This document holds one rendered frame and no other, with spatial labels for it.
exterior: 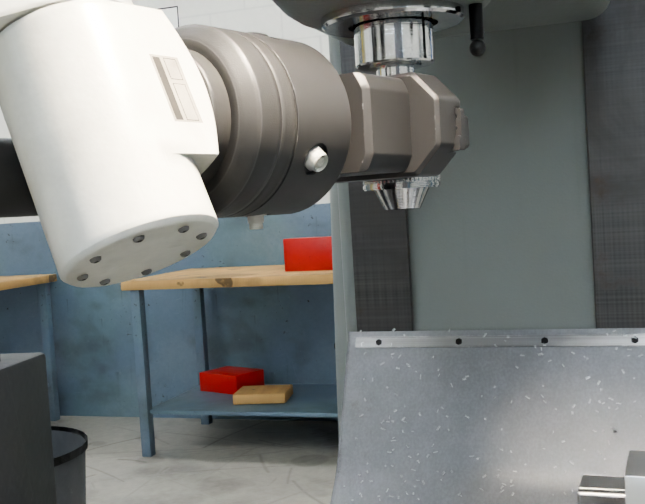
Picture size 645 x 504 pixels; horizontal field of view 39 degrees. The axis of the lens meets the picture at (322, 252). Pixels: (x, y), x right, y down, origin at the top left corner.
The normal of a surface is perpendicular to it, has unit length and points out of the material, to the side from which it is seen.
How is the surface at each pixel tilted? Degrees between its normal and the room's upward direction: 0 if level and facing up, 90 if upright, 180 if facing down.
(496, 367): 63
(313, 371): 90
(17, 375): 90
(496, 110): 90
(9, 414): 90
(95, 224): 80
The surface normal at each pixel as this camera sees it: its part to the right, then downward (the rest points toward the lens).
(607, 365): -0.33, -0.38
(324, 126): 0.79, 0.07
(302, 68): 0.65, -0.52
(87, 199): -0.27, -0.11
